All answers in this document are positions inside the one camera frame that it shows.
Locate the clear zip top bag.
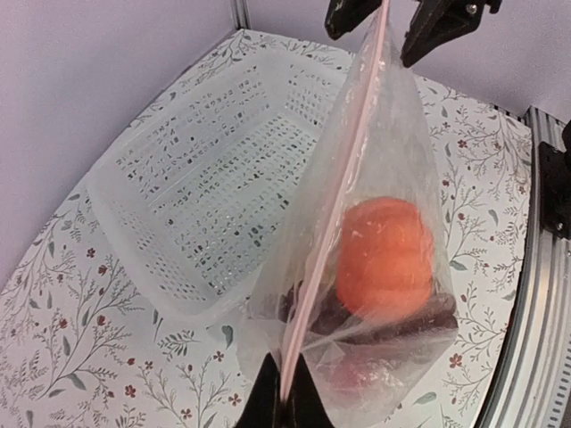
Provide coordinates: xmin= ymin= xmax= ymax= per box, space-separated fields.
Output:
xmin=236 ymin=2 xmax=459 ymax=427

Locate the right aluminium frame post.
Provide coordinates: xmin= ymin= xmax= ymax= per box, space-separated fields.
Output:
xmin=229 ymin=0 xmax=251 ymax=29

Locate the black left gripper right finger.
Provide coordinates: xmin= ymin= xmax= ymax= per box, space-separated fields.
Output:
xmin=287 ymin=355 xmax=334 ymax=428

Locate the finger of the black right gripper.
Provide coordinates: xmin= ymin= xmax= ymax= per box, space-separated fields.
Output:
xmin=401 ymin=0 xmax=484 ymax=68
xmin=324 ymin=0 xmax=379 ymax=40

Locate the orange toy fruit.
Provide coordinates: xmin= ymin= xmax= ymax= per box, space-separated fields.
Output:
xmin=336 ymin=197 xmax=434 ymax=315

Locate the white plastic basket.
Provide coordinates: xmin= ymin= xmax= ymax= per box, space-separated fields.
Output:
xmin=87 ymin=49 xmax=347 ymax=322

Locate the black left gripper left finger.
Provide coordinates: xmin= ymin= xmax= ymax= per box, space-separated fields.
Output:
xmin=236 ymin=354 xmax=283 ymax=428

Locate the red toy pepper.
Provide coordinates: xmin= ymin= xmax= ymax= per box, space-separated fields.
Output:
xmin=327 ymin=359 xmax=405 ymax=414

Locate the front aluminium rail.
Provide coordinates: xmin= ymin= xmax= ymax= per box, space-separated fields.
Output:
xmin=472 ymin=106 xmax=571 ymax=428

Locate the floral table cloth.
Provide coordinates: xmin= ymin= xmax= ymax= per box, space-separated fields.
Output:
xmin=1 ymin=30 xmax=532 ymax=427

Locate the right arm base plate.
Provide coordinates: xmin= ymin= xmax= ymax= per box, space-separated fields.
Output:
xmin=539 ymin=123 xmax=570 ymax=240

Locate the dark red grapes toy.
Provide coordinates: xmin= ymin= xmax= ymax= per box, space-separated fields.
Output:
xmin=302 ymin=277 xmax=459 ymax=350

